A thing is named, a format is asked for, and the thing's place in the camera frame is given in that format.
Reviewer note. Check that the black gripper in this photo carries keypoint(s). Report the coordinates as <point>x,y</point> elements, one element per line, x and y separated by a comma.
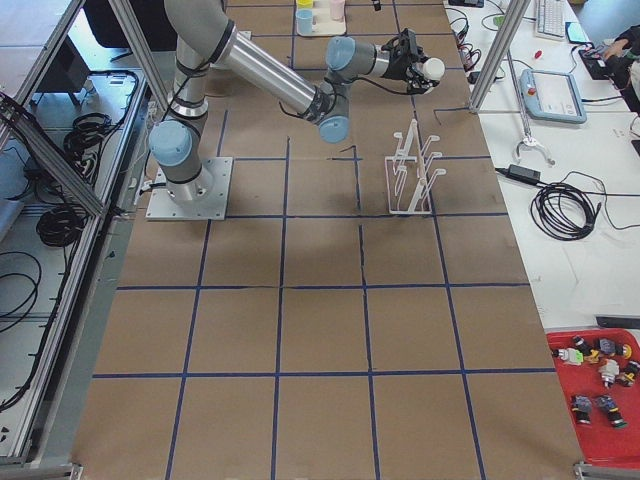
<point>398,68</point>

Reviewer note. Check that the pale green plastic cup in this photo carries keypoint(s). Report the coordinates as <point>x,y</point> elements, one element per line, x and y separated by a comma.
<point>433,69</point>

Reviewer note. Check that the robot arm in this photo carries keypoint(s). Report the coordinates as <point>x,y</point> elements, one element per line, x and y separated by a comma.
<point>212,54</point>

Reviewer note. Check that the pink plastic cup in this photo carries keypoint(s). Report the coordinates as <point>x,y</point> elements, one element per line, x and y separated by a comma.
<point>337,10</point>

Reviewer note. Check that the light blue cup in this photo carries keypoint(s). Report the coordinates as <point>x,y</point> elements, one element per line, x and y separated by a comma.
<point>304,22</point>

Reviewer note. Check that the cream plastic tray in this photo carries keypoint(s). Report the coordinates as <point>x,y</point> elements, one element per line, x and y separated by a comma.
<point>323,24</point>

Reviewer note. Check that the white keyboard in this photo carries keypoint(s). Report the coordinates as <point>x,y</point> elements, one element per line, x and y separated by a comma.
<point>549,19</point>

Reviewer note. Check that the teach pendant tablet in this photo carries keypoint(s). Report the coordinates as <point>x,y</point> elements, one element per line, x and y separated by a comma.
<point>552,96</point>

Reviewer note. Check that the black power adapter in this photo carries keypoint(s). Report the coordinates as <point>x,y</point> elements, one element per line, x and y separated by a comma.
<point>523,174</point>

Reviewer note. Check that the red parts tray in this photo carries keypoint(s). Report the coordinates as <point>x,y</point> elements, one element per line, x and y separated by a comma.
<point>599,374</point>

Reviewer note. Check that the aluminium frame post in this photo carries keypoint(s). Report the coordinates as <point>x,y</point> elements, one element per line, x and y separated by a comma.
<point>498,49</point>

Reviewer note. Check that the white wire cup rack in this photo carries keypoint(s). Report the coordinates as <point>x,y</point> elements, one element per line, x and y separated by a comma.
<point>408,173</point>

